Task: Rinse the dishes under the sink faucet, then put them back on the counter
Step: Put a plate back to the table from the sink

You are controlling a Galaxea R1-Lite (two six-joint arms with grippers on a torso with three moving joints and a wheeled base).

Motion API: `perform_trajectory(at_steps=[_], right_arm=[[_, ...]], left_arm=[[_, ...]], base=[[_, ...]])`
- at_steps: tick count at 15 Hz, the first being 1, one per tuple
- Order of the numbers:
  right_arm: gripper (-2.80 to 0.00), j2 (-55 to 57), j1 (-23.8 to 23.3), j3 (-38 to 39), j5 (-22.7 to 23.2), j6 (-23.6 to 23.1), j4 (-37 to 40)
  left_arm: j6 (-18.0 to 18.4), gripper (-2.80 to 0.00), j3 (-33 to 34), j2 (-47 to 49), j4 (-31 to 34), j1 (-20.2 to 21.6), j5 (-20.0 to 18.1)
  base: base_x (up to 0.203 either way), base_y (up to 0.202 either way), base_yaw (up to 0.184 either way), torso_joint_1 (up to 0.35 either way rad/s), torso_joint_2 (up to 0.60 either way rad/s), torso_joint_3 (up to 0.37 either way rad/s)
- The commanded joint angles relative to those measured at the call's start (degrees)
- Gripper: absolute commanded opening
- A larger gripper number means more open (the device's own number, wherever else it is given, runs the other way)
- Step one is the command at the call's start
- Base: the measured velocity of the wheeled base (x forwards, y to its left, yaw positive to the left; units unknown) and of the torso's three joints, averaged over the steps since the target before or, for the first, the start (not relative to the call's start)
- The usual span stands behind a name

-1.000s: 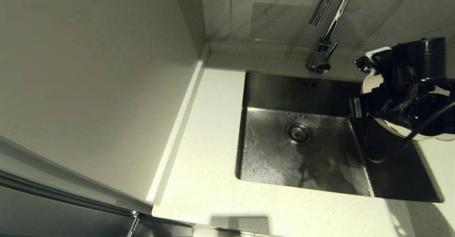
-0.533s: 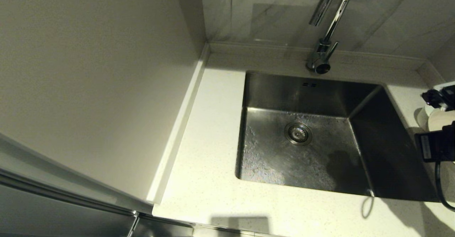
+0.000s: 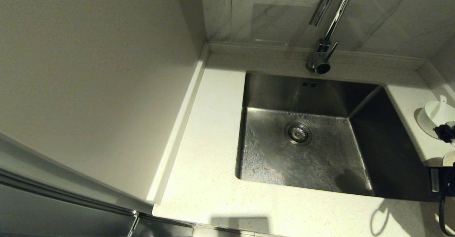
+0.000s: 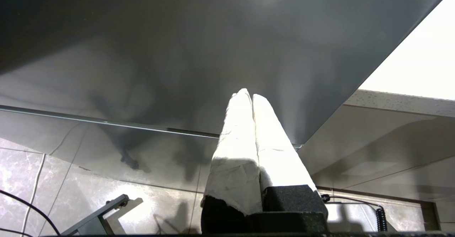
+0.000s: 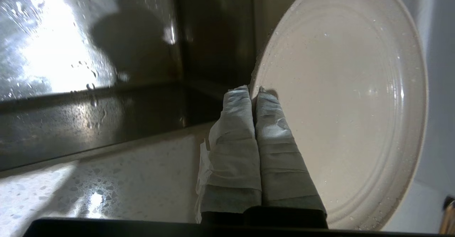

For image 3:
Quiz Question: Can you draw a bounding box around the white round bowl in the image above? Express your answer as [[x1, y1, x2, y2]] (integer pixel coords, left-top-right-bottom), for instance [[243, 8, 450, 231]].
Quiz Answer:
[[417, 100, 455, 140]]

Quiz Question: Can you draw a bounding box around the cream round plate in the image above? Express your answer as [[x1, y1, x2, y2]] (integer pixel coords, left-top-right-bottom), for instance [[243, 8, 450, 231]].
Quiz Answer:
[[442, 150, 455, 167]]

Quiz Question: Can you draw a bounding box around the white ceramic spoon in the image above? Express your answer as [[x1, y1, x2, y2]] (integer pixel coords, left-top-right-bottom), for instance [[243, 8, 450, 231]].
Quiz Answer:
[[433, 95, 448, 121]]

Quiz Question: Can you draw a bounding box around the stainless steel sink basin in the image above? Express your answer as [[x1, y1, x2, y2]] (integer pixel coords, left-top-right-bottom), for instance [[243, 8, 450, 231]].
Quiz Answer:
[[235, 70, 439, 202]]

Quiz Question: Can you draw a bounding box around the chrome gooseneck faucet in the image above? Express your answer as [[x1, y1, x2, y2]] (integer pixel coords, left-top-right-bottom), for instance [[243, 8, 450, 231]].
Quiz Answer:
[[305, 0, 357, 75]]

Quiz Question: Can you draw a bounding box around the round metal drain strainer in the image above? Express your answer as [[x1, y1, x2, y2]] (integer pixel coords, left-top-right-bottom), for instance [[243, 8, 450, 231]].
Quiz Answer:
[[284, 122, 313, 146]]

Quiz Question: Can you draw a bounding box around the grey metal cabinet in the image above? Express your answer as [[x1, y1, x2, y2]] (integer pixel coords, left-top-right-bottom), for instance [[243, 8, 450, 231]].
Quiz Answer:
[[0, 132, 195, 237]]

